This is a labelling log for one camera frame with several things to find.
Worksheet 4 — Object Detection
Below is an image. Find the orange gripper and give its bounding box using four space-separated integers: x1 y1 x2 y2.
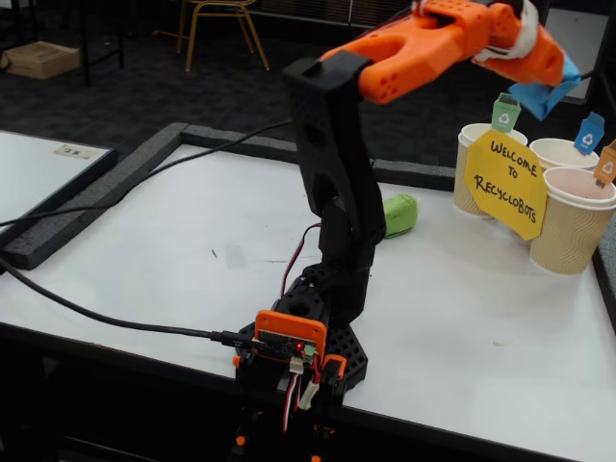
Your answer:
474 23 567 88

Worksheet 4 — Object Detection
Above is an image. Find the blue paper rubbish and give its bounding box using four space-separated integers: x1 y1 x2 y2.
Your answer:
507 51 584 121

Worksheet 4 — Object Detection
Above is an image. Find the white cloth wrap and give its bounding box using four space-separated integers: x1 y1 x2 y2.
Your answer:
474 0 543 62

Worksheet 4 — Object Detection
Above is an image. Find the white background panel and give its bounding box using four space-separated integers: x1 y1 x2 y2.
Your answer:
543 7 610 105

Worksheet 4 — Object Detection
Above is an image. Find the green recycling bin flag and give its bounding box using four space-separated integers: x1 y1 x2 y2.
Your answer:
490 92 524 134

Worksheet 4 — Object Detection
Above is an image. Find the blue recycling bin flag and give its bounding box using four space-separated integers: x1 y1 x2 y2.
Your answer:
573 113 606 156

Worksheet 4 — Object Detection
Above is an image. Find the ribbed beige paper cup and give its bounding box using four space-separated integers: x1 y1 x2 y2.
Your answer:
528 166 616 275
527 138 603 173
451 122 530 220

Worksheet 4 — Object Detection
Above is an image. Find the orange recycling bin flag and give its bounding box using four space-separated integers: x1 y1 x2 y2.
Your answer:
592 139 616 189

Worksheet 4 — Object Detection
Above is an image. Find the yellow handwritten welcome sign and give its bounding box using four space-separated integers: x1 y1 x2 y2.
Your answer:
463 129 550 242

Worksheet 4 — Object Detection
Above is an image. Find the black foam border strip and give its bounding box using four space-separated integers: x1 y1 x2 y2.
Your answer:
591 235 616 338
180 123 456 192
0 122 193 271

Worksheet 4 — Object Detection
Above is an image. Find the orange controller board holder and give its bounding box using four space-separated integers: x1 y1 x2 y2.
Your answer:
253 310 328 372

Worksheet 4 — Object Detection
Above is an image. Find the black orange table clamp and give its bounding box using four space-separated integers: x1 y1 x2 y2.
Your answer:
230 353 347 462

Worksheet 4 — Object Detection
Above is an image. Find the black metal furniture leg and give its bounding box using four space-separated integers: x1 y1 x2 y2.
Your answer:
76 0 126 88

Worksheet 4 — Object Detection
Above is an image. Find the small paper label sticker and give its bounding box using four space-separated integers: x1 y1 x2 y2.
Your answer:
52 143 100 160

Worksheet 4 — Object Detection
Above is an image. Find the flat cardboard box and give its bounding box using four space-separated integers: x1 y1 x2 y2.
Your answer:
0 40 82 81

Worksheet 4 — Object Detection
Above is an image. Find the red servo wire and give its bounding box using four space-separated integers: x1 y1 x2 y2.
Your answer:
281 223 323 295

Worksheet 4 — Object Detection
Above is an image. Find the thin black cable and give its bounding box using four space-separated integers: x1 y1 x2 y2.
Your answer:
0 119 295 227

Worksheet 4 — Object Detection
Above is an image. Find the white red black wire bundle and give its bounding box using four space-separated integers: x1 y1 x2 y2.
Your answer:
276 358 323 434

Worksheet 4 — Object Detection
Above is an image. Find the thick black plug cable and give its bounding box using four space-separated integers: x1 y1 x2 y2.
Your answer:
0 257 259 350

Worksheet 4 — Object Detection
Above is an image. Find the white board with black frame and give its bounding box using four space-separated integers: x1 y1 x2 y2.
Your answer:
0 129 116 237

